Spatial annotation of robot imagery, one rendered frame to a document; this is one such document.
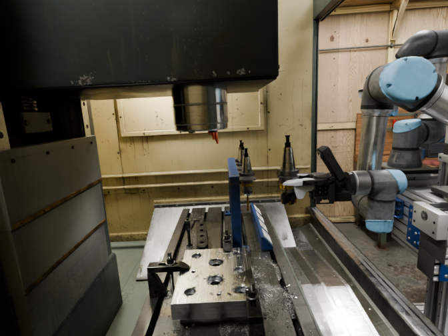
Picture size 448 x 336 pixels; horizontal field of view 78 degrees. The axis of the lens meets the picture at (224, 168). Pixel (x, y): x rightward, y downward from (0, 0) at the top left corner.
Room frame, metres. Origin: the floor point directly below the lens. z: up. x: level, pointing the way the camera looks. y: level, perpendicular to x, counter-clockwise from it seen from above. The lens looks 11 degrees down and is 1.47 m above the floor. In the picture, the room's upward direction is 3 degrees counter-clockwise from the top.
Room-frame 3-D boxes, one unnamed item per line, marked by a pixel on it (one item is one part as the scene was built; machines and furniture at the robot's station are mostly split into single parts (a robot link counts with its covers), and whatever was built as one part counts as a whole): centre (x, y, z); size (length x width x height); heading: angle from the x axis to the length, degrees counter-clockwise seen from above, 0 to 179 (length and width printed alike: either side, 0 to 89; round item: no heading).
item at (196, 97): (0.82, 0.06, 1.49); 0.16 x 0.16 x 0.12
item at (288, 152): (0.81, -0.19, 1.33); 0.04 x 0.04 x 0.07
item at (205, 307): (0.78, 0.04, 0.96); 0.29 x 0.23 x 0.05; 0
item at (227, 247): (0.96, 0.00, 0.97); 0.13 x 0.03 x 0.15; 0
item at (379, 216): (0.82, -0.48, 1.14); 0.11 x 0.08 x 0.11; 173
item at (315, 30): (1.84, -0.61, 1.40); 0.04 x 0.04 x 1.20; 0
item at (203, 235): (1.13, 0.11, 0.93); 0.26 x 0.05 x 0.06; 5
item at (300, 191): (0.77, -0.22, 1.24); 0.09 x 0.03 x 0.06; 103
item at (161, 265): (0.81, 0.19, 0.97); 0.13 x 0.03 x 0.15; 90
